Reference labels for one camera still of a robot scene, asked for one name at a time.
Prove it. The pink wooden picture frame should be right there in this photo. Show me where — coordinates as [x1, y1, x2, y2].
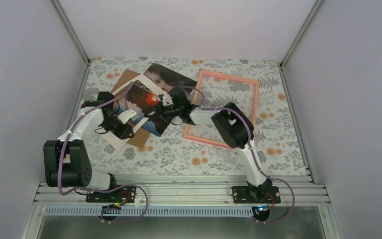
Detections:
[183, 70, 259, 148]

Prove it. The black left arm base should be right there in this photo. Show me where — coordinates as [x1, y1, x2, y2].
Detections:
[86, 186, 137, 204]

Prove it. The brown cardboard backing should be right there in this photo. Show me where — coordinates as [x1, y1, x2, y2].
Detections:
[111, 69, 150, 148]

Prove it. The aluminium rail base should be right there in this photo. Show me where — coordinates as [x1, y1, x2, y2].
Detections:
[21, 175, 342, 239]

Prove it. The floral patterned tablecloth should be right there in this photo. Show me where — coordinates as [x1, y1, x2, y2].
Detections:
[82, 57, 306, 175]

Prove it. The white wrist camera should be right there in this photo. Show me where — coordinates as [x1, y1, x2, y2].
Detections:
[117, 109, 139, 124]
[158, 94, 168, 106]

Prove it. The white mat board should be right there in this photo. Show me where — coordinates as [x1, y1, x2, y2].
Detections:
[101, 74, 166, 150]

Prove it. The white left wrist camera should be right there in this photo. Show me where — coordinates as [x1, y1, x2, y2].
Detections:
[117, 109, 139, 124]

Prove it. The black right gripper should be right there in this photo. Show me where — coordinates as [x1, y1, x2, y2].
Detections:
[144, 101, 181, 124]

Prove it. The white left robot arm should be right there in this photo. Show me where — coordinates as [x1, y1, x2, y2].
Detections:
[43, 92, 135, 202]

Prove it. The sunset landscape photo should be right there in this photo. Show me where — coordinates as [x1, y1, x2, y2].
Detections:
[126, 81, 169, 136]

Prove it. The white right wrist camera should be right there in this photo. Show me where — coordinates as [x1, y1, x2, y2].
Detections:
[158, 94, 168, 106]

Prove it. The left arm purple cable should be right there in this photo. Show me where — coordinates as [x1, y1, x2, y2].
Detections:
[57, 82, 149, 225]

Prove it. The clear acrylic sheet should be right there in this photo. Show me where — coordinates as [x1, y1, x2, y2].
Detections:
[144, 63, 197, 98]

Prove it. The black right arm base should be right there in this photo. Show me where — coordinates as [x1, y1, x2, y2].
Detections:
[230, 179, 281, 204]

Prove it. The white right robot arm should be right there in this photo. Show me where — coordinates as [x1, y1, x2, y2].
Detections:
[144, 87, 273, 203]

